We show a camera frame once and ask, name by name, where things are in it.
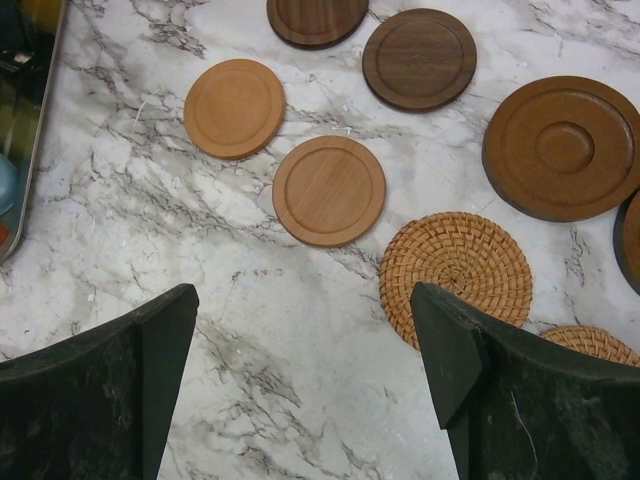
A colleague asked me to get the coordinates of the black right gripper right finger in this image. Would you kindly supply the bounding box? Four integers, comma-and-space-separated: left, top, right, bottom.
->
410, 283, 639, 479

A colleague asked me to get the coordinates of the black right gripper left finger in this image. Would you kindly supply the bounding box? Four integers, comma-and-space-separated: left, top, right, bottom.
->
1, 284, 199, 479

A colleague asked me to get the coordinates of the woven rattan coaster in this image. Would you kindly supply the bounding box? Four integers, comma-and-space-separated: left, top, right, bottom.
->
379, 212, 533, 348
540, 326, 639, 367

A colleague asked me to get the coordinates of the brown ringed wooden saucer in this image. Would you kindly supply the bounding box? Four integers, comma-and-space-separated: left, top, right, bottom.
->
482, 76, 639, 222

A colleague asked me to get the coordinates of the light brown wooden coaster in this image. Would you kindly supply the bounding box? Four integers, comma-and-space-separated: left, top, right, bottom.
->
272, 135, 386, 248

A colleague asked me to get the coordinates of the light beech wooden coaster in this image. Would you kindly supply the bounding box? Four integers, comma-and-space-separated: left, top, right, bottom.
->
184, 59, 286, 160

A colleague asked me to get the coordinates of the dark brown wooden coaster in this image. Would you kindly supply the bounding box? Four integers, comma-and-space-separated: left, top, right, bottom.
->
362, 8, 477, 113

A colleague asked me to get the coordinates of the dark walnut coaster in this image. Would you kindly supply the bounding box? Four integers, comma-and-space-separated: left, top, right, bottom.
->
266, 0, 369, 49

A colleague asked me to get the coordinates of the white blue mug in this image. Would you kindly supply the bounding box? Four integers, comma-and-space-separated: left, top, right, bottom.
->
0, 154, 19, 215

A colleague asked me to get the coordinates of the orange metallic cup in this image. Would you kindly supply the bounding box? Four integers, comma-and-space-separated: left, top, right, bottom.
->
0, 224, 9, 247

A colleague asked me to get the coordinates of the silver metal tray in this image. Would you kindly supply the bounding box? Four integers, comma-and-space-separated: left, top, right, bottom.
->
1, 1, 67, 260

